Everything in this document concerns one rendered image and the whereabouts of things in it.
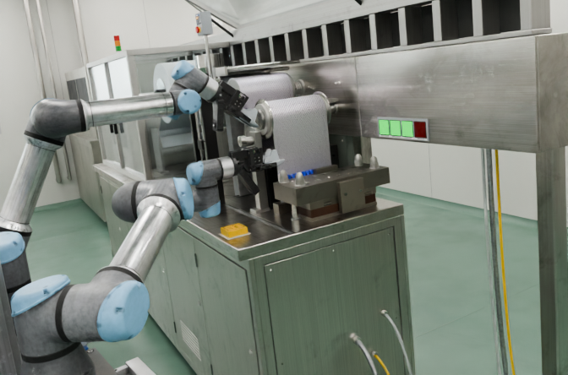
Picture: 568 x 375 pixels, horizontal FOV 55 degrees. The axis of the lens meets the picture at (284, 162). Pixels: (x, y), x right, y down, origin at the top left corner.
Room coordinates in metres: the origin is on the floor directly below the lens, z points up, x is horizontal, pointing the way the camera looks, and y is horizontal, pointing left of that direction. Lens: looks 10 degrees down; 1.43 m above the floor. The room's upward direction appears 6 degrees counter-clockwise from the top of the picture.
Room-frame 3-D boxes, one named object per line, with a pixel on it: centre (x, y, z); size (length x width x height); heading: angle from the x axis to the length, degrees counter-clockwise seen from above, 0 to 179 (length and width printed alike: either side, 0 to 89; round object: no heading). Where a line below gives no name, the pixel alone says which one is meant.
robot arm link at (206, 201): (1.82, 0.29, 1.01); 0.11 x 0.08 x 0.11; 81
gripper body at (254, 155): (1.89, 0.13, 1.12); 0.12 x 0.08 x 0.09; 118
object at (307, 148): (2.00, -0.08, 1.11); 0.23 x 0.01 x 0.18; 118
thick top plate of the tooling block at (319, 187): (1.91, -0.17, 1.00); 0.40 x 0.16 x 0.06; 118
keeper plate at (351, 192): (1.84, -0.22, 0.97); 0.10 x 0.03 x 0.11; 118
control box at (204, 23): (2.50, 0.29, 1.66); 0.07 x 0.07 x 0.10; 28
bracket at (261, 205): (2.01, 0.11, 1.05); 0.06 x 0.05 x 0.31; 118
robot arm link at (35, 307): (1.06, 0.52, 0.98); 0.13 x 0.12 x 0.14; 81
